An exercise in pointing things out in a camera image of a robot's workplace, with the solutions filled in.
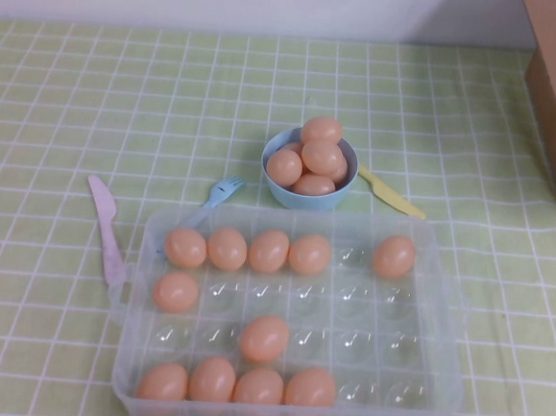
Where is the pale pink plastic knife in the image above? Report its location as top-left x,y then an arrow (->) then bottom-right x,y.
79,175 -> 135,287

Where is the light blue plastic fork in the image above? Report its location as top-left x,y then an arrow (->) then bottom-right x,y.
156,169 -> 248,264

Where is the light blue bowl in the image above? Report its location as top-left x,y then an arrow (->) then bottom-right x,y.
257,124 -> 363,215

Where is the green checked tablecloth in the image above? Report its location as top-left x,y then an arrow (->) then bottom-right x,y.
0,10 -> 556,416

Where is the yellow plastic knife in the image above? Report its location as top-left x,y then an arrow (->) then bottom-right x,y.
353,164 -> 431,222

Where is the clear plastic egg box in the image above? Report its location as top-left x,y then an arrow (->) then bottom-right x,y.
100,192 -> 480,416

